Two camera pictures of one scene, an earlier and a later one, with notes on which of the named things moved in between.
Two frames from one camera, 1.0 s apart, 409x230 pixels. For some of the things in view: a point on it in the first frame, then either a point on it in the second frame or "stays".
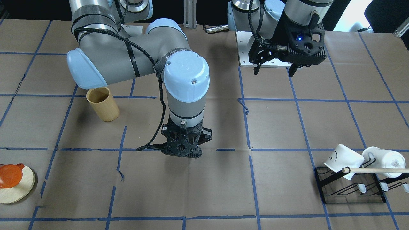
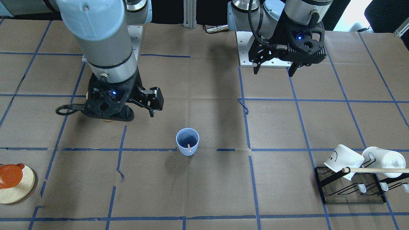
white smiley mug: x=342 y=157 stays
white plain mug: x=375 y=157 stays
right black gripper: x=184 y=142 → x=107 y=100
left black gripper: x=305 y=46 stays
